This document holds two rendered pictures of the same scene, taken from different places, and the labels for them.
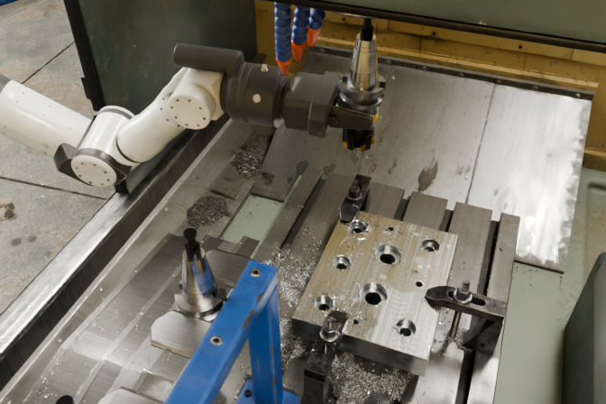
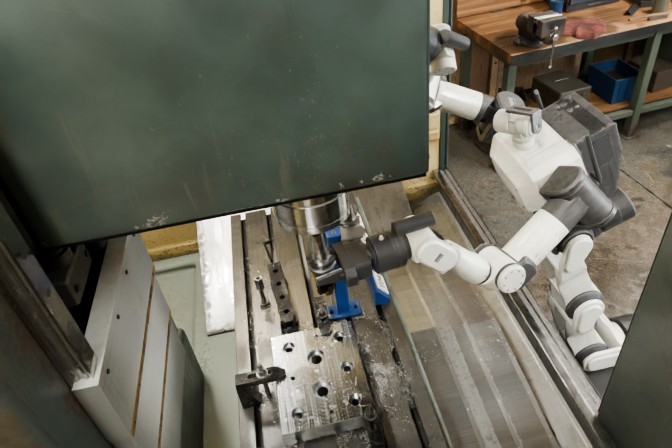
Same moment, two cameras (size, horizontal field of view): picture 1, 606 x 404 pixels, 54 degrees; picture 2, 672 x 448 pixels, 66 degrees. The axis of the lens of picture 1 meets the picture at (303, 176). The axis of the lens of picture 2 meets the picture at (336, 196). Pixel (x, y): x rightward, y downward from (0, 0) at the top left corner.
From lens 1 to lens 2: 1.57 m
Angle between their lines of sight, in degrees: 99
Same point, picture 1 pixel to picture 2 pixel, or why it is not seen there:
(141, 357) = (448, 336)
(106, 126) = (497, 257)
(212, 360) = not seen: hidden behind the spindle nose
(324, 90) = (342, 252)
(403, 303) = (296, 360)
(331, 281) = (344, 350)
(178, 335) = not seen: hidden behind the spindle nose
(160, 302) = (481, 374)
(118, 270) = (553, 400)
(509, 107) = not seen: outside the picture
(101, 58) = (636, 331)
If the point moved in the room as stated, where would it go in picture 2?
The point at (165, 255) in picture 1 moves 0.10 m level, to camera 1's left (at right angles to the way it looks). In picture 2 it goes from (531, 421) to (555, 402)
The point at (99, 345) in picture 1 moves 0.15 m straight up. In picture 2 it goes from (479, 331) to (482, 301)
